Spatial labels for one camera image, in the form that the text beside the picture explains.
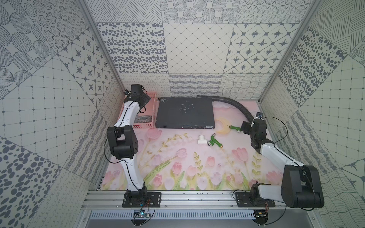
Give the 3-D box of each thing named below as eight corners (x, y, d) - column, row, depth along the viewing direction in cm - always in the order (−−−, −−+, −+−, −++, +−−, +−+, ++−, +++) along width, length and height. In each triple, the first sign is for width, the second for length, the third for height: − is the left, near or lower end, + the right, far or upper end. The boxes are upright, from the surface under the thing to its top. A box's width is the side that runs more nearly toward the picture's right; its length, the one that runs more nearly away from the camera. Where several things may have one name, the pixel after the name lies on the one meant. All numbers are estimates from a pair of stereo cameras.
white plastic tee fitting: (197, 144, 97) (197, 142, 94) (197, 137, 100) (197, 135, 98) (206, 144, 97) (206, 142, 94) (205, 137, 100) (206, 135, 98)
